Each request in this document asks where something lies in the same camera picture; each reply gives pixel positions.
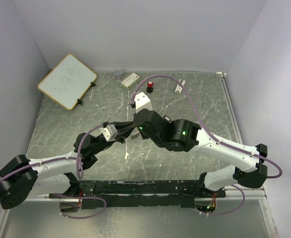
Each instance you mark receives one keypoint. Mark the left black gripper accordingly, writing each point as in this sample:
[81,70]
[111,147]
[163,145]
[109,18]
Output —
[124,128]

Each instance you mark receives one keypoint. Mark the silver keys bunch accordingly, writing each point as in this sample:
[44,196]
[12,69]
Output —
[135,135]

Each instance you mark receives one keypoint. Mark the black key fob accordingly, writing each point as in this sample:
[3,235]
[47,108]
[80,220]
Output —
[167,118]

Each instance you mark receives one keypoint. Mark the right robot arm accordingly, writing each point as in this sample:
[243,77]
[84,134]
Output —
[245,167]

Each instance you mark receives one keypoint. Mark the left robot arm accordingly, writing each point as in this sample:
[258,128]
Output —
[23,178]

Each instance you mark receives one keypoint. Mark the red black stamp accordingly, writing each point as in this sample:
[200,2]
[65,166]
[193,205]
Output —
[149,88]

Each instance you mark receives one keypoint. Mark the green white small box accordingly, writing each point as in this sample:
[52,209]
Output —
[130,81]

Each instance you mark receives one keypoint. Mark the clear plastic cup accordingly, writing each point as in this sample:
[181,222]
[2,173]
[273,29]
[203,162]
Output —
[118,73]

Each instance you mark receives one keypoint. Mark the white plastic clip tool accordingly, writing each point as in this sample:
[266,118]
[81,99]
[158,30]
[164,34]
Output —
[180,86]

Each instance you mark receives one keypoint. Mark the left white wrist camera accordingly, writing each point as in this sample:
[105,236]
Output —
[109,132]

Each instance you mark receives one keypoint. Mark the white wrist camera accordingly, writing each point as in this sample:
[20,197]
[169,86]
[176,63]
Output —
[109,132]
[142,101]

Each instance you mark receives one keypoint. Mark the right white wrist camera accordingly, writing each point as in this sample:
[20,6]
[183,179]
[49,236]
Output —
[142,101]

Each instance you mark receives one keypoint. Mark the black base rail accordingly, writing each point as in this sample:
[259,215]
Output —
[117,193]

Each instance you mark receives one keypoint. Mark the small whiteboard with yellow frame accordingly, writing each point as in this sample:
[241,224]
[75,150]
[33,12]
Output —
[68,81]

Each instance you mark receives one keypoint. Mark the white corner bracket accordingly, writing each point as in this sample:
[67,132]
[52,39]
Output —
[222,73]

